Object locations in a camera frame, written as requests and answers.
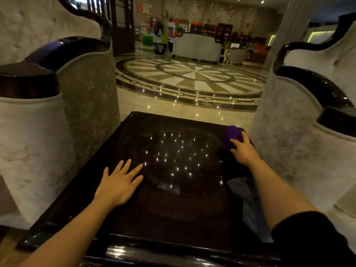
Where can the person's left middle finger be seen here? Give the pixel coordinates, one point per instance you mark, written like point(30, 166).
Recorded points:
point(126, 166)

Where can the small white armchair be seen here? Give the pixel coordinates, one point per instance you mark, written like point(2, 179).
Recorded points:
point(237, 55)

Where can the green box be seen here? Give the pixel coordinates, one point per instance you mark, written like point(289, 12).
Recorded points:
point(147, 40)

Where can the black sleeve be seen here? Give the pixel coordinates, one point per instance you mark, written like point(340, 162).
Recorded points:
point(314, 241)

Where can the person's right hand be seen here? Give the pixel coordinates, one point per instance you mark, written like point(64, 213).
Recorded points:
point(246, 152)

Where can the person's right middle finger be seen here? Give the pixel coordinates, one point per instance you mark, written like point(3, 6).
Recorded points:
point(245, 137)

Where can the orange display shelf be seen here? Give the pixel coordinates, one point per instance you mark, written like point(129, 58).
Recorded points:
point(196, 27)

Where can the person's left hand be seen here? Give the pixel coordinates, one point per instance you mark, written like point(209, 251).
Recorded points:
point(116, 189)

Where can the person's right forearm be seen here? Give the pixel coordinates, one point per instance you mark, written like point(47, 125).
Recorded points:
point(275, 191)

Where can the white armchair dark wood trim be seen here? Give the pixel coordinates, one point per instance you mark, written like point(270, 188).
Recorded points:
point(41, 108)
point(311, 130)

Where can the black side table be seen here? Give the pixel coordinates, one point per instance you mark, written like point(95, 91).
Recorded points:
point(160, 48)

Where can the person's left thumb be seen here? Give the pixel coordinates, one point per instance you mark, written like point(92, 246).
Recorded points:
point(138, 181)

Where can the dark display shelf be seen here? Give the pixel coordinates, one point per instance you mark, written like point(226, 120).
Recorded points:
point(224, 32)

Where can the grey-blue cloth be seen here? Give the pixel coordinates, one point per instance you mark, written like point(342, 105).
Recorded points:
point(249, 202)

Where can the purple cleaning cloth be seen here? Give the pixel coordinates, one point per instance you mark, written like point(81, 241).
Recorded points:
point(231, 136)

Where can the person's right thumb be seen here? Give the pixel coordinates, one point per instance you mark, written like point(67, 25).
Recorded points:
point(234, 151)

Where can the dark wooden partition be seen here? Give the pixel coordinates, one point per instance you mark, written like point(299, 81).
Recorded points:
point(122, 24)

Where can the person's left little finger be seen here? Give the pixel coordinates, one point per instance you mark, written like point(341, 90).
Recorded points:
point(105, 172)

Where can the person's left forearm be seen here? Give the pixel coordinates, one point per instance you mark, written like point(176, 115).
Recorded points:
point(69, 236)

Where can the white sofa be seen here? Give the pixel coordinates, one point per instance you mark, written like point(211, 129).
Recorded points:
point(196, 47)

